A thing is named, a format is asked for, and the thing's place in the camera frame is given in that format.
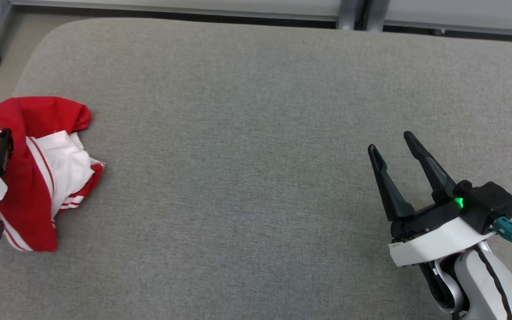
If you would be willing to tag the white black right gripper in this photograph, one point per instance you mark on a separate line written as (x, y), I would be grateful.
(438, 240)

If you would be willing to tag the red white jersey shirt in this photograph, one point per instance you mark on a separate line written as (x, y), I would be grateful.
(38, 186)

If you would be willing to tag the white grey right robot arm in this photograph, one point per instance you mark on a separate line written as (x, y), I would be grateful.
(478, 289)

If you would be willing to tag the grey cylindrical partition foot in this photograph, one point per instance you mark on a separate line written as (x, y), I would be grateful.
(376, 18)
(349, 15)

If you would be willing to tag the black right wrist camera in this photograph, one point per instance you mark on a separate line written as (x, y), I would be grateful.
(487, 204)

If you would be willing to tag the grey partition base rail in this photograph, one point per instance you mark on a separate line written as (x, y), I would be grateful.
(460, 20)
(171, 6)

